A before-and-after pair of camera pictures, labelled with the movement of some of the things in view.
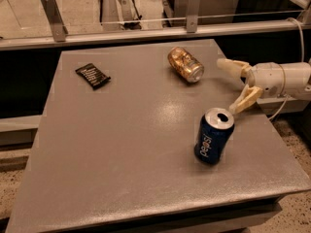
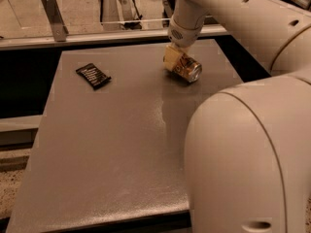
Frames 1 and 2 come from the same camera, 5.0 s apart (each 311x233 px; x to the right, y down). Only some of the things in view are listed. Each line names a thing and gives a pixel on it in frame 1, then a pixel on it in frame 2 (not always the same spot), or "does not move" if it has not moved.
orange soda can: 186,64 does not move
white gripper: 266,78 -> 184,36
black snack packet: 93,75 does not move
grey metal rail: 156,35 does not move
